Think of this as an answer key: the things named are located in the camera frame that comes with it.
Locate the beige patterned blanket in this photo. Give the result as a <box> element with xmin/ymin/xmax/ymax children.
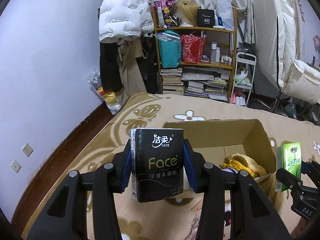
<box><xmin>21</xmin><ymin>92</ymin><xmax>320</xmax><ymax>240</ymax></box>

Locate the pink packet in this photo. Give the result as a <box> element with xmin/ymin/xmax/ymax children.
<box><xmin>185</xmin><ymin>215</ymin><xmax>200</xmax><ymax>240</ymax></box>

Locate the red gift bag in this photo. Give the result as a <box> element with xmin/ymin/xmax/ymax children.
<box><xmin>181</xmin><ymin>35</ymin><xmax>206</xmax><ymax>63</ymax></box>

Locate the white puffer jacket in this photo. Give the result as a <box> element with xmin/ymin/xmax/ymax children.
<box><xmin>99</xmin><ymin>0</ymin><xmax>154</xmax><ymax>44</ymax></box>

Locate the white utility cart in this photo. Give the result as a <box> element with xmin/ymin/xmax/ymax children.
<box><xmin>229</xmin><ymin>52</ymin><xmax>257</xmax><ymax>106</ymax></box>

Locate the plastic bag on floor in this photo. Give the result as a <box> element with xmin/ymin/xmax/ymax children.
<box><xmin>87</xmin><ymin>70</ymin><xmax>121</xmax><ymax>115</ymax></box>

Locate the wall socket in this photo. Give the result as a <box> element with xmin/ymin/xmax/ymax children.
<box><xmin>10</xmin><ymin>160</ymin><xmax>21</xmax><ymax>173</ymax></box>
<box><xmin>21</xmin><ymin>143</ymin><xmax>33</xmax><ymax>157</ymax></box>

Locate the green tissue pack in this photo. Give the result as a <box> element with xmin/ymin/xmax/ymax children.
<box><xmin>276</xmin><ymin>142</ymin><xmax>302</xmax><ymax>179</ymax></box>

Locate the beige trench coat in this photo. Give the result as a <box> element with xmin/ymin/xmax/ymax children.
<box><xmin>116</xmin><ymin>38</ymin><xmax>146</xmax><ymax>105</ymax></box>

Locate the cardboard box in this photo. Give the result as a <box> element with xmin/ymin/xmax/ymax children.
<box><xmin>163</xmin><ymin>119</ymin><xmax>276</xmax><ymax>197</ymax></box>

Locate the wooden shelf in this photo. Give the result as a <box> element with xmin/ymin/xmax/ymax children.
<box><xmin>152</xmin><ymin>1</ymin><xmax>236</xmax><ymax>102</ymax></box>

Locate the yellow dog plush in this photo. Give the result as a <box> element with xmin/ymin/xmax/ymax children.
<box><xmin>221</xmin><ymin>153</ymin><xmax>267</xmax><ymax>179</ymax></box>

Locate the wall socket lower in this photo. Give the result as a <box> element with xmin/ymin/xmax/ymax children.
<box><xmin>10</xmin><ymin>160</ymin><xmax>21</xmax><ymax>173</ymax></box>

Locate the teal bag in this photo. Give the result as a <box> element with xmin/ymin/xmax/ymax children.
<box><xmin>155</xmin><ymin>30</ymin><xmax>182</xmax><ymax>68</ymax></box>

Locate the cream padded chair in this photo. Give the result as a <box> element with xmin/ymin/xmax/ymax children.
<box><xmin>253</xmin><ymin>0</ymin><xmax>319</xmax><ymax>104</ymax></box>

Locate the black Face tissue pack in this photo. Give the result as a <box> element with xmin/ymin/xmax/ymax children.
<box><xmin>130</xmin><ymin>128</ymin><xmax>184</xmax><ymax>203</ymax></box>

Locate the blonde wig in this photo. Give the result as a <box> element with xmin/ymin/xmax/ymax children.
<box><xmin>175</xmin><ymin>0</ymin><xmax>199</xmax><ymax>27</ymax></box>

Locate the stack of books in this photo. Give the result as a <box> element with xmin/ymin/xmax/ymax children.
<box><xmin>160</xmin><ymin>68</ymin><xmax>184</xmax><ymax>95</ymax></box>

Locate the wall socket upper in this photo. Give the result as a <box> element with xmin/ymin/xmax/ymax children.
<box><xmin>21</xmin><ymin>143</ymin><xmax>33</xmax><ymax>157</ymax></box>

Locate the black box with 40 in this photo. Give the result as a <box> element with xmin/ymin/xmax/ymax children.
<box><xmin>197</xmin><ymin>9</ymin><xmax>215</xmax><ymax>28</ymax></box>

